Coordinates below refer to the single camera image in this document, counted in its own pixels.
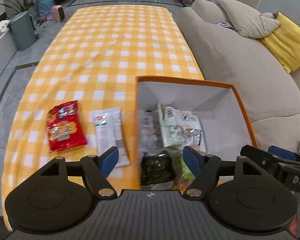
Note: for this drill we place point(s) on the clear bag white candies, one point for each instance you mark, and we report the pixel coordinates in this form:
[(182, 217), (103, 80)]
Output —
[(150, 139)]

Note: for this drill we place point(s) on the spiky potted plant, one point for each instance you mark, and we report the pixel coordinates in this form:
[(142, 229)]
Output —
[(18, 5)]

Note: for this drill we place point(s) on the pale green cookie bag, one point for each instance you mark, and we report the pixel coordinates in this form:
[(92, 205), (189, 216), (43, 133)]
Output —
[(180, 129)]

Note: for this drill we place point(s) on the pink small heater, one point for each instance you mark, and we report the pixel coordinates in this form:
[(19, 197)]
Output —
[(57, 13)]

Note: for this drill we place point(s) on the dark seaweed snack pack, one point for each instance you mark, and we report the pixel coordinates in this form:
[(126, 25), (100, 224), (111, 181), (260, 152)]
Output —
[(156, 168)]

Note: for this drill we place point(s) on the beige cushion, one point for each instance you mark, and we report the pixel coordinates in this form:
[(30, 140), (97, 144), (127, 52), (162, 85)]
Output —
[(247, 21)]

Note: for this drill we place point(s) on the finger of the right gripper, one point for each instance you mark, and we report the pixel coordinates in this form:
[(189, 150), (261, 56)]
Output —
[(282, 153)]

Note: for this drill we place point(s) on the red chip bag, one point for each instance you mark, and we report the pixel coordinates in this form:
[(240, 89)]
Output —
[(63, 127)]

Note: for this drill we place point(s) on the person's right hand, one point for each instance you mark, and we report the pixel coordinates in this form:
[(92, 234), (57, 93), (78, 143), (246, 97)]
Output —
[(293, 228)]

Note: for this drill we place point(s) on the yellow checkered tablecloth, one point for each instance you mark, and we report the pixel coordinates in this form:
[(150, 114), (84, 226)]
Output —
[(95, 60)]

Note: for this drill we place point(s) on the blue water jug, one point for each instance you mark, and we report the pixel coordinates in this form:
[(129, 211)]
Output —
[(43, 7)]

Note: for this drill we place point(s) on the green biscuit pack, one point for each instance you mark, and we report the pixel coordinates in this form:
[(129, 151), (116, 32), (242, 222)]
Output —
[(183, 173)]

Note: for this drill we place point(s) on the yellow cushion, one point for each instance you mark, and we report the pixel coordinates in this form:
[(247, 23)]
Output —
[(284, 44)]

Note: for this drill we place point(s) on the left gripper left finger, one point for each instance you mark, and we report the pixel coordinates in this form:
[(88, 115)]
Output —
[(96, 170)]

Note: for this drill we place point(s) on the orange cardboard box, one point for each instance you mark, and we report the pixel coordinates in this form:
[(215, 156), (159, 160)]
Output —
[(219, 107)]

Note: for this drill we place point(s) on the grey-green trash bin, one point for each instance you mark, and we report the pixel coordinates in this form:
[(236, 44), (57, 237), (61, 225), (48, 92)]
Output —
[(22, 30)]

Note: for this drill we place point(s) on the white sachet packet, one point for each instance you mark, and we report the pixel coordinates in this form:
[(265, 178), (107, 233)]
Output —
[(108, 130)]

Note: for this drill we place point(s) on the beige sofa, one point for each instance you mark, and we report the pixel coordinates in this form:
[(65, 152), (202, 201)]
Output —
[(270, 95)]

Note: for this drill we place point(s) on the white tv console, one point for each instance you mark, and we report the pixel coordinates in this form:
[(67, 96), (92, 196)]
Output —
[(7, 49)]

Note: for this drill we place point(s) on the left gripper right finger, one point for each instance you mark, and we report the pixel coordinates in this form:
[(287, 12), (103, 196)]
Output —
[(205, 170)]

